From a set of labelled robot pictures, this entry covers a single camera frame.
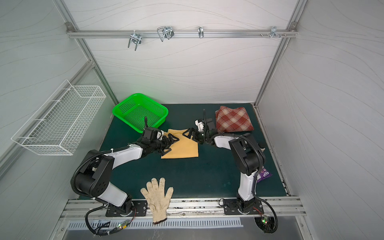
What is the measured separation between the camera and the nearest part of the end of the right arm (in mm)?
779

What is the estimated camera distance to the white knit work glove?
2.39ft

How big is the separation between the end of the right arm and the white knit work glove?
0.97 feet
